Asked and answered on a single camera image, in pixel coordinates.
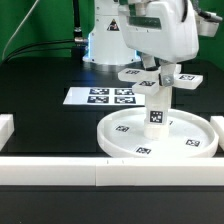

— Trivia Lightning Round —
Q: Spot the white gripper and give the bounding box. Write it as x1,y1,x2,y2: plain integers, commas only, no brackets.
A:
118,0,199,87

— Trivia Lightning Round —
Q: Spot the white left fence block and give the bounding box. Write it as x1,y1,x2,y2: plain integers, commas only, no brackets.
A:
0,114,14,151

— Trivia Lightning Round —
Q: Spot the black vertical cable connector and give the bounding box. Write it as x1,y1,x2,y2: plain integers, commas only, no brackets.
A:
72,0,88,46

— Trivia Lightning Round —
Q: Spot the white round table top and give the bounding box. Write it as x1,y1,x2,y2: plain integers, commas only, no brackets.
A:
97,107,219,159

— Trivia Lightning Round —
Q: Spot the white front fence bar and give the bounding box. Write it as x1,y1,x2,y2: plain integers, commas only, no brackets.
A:
0,157,224,186

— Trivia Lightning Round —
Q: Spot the grey thin cable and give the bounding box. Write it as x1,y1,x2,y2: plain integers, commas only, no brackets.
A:
1,0,41,61

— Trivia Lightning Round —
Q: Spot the black cable bundle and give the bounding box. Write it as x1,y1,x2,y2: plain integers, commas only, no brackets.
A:
0,39,88,64

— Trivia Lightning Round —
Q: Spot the white cross-shaped table base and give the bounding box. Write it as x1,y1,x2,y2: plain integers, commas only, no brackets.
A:
118,64,203,96

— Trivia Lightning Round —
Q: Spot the white marker sheet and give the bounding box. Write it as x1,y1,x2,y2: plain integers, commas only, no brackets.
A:
63,87,145,106

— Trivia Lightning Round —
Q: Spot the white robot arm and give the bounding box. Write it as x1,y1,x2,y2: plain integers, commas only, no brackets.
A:
84,0,222,86

